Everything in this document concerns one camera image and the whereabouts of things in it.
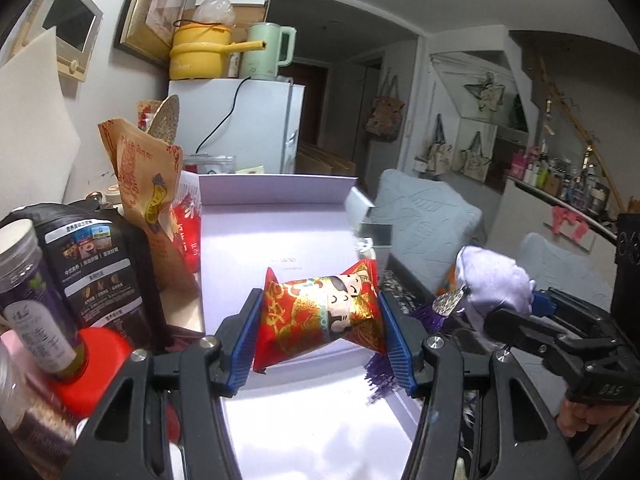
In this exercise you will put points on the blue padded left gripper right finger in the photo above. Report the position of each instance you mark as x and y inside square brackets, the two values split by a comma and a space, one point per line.
[404, 336]

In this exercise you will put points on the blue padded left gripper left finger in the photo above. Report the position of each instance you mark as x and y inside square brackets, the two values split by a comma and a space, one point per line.
[237, 335]

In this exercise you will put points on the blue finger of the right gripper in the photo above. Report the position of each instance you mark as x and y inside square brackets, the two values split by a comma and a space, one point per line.
[542, 304]

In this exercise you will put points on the lavender satin pouch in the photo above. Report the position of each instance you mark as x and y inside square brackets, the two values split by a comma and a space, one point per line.
[491, 281]

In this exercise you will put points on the red gold snack packet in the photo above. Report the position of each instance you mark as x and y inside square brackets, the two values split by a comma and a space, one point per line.
[302, 316]

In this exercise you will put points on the person's right hand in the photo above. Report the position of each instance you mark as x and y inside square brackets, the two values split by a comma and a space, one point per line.
[576, 417]

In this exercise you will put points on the white lavender gift box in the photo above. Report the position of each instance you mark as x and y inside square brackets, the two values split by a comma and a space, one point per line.
[283, 243]

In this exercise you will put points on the red plastic container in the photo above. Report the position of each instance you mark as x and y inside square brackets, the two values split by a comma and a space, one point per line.
[105, 352]

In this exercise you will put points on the dark jar white label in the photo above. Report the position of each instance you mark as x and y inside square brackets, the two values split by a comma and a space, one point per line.
[32, 306]

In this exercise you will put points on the brown paper snack bag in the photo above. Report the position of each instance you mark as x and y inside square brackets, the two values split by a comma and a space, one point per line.
[148, 170]

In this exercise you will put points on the brown hanging tote bag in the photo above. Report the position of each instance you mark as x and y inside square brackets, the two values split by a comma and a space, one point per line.
[385, 118]

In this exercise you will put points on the white mini fridge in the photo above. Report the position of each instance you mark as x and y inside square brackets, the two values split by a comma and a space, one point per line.
[255, 121]

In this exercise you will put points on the white foam board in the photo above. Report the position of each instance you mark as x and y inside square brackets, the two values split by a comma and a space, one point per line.
[39, 142]

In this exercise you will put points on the yellow electric pot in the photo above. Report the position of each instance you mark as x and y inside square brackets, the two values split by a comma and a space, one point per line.
[201, 50]

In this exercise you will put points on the mint green kettle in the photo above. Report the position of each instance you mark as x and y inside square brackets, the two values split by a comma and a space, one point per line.
[278, 52]

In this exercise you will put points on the gold framed picture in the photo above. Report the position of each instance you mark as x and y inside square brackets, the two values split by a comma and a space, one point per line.
[146, 27]

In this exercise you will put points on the cream retro wall monitor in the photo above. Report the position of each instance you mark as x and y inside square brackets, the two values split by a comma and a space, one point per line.
[76, 24]

